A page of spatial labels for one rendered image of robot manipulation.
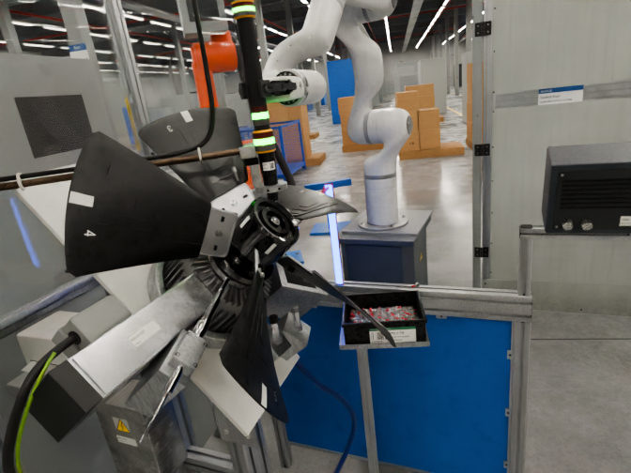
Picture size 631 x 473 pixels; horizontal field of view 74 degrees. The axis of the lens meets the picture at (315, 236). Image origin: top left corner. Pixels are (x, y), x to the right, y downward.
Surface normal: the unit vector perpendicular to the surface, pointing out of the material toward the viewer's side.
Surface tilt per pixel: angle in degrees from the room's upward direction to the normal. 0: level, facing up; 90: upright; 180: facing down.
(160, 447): 90
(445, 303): 90
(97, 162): 71
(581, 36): 89
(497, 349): 90
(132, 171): 75
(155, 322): 50
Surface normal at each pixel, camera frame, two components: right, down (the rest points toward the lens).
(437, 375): -0.36, 0.35
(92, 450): 0.92, 0.01
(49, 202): 0.63, -0.59
